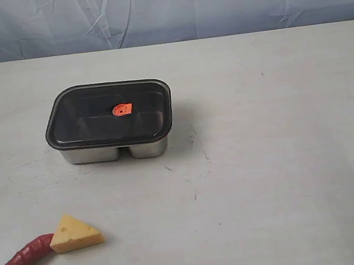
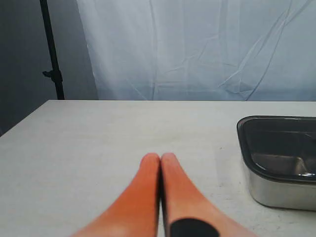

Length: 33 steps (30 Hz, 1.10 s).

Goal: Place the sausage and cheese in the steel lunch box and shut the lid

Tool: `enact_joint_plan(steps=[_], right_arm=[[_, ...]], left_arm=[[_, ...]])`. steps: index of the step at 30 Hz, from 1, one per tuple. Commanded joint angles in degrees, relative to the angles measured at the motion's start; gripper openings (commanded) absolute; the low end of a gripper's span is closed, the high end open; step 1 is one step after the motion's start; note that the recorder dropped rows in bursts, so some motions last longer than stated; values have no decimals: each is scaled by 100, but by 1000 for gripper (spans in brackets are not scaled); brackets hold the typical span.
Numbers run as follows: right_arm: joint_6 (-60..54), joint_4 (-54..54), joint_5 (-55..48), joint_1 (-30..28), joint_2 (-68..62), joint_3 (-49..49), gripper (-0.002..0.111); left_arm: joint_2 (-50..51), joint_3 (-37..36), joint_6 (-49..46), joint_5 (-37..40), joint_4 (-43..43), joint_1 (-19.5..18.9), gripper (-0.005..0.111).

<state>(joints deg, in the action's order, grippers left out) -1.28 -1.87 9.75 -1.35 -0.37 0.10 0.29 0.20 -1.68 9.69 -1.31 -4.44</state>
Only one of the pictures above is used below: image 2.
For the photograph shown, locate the black light stand pole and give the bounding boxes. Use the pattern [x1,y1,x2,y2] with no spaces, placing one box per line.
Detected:
[39,0,65,100]

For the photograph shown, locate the white fabric backdrop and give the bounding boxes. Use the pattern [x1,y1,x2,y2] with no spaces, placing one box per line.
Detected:
[77,0,316,101]

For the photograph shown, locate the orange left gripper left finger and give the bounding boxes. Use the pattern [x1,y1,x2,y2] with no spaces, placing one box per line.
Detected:
[73,153,160,237]

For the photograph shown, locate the steel two-compartment lunch box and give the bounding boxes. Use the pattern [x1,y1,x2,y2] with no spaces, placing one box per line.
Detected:
[236,115,316,212]

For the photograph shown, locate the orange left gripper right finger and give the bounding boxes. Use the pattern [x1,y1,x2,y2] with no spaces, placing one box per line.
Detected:
[161,153,256,237]

